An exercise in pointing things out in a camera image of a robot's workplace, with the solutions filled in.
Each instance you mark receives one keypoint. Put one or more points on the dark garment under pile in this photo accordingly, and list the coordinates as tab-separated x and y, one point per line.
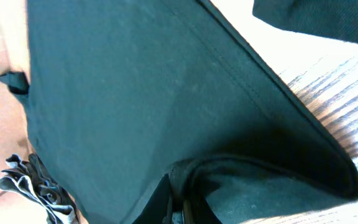
334	19

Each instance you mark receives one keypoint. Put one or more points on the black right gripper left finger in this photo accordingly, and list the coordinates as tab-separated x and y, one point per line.
159	208

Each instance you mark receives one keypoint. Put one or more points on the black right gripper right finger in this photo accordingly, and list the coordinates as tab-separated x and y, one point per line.
197	211

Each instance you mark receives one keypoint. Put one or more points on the folded grey shorts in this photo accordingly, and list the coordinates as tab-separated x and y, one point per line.
31	180

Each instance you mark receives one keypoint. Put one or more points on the black t-shirt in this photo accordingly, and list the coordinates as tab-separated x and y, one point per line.
122	93

